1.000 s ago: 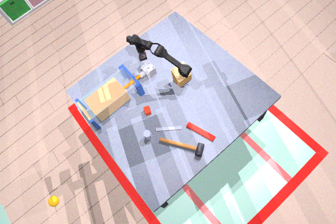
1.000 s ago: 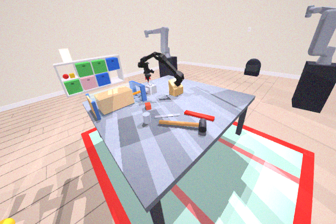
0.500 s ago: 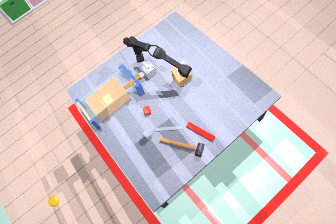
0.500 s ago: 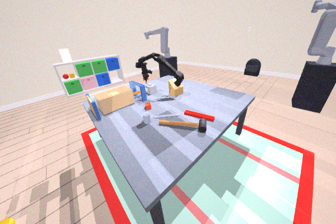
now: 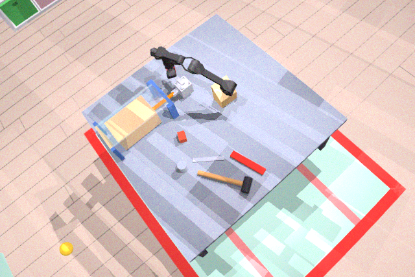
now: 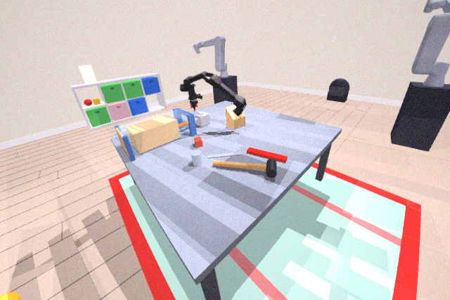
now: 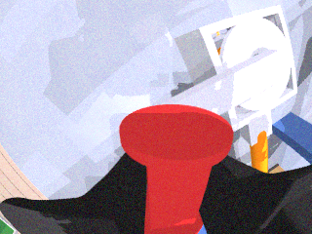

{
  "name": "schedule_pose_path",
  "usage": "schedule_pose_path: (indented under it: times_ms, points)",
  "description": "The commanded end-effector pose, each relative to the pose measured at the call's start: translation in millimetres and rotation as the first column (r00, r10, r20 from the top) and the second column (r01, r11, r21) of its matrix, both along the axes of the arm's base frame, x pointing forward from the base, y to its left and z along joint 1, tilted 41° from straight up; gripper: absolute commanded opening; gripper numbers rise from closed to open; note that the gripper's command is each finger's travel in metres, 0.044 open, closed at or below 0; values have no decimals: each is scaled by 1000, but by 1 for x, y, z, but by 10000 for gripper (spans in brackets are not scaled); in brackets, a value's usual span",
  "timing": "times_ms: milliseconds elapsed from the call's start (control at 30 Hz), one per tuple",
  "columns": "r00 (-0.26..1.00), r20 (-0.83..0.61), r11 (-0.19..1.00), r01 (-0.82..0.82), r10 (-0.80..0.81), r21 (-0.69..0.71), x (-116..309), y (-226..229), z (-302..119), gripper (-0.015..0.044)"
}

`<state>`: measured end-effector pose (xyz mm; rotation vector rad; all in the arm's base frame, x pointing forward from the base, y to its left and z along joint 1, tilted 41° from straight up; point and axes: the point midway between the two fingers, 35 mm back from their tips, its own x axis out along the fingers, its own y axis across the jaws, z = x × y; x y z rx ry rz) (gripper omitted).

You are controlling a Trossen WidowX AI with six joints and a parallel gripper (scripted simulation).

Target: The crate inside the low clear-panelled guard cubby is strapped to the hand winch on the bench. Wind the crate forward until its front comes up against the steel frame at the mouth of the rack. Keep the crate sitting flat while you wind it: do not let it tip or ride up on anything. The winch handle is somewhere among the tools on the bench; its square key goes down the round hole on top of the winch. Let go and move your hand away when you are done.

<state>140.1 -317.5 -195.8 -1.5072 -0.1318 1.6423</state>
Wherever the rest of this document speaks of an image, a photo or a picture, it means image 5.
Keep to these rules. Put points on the white flat bar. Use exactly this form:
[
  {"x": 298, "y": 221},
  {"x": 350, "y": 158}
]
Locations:
[{"x": 206, "y": 159}]

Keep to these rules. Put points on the mallet with wooden handle and black head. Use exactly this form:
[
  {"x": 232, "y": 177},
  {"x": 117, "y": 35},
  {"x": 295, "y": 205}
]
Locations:
[{"x": 245, "y": 184}]

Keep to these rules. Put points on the red flat bar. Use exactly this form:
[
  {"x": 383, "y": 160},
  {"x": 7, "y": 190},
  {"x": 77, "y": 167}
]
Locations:
[{"x": 247, "y": 162}]

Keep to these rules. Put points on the white cylinder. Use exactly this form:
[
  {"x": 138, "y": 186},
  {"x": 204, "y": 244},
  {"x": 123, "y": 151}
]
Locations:
[{"x": 182, "y": 167}]

